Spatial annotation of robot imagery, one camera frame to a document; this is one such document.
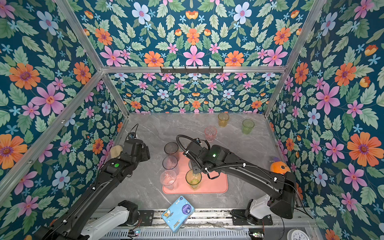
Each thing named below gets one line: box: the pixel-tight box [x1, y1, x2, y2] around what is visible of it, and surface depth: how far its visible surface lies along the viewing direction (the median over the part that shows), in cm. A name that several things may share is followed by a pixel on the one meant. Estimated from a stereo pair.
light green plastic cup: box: [242, 119, 255, 135], surface depth 107 cm
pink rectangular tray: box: [162, 151, 194, 194], surface depth 84 cm
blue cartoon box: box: [161, 195, 195, 233], surface depth 72 cm
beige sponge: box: [110, 145, 123, 159], surface depth 97 cm
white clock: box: [287, 227, 310, 240], surface depth 68 cm
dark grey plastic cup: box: [164, 142, 180, 161], surface depth 86 cm
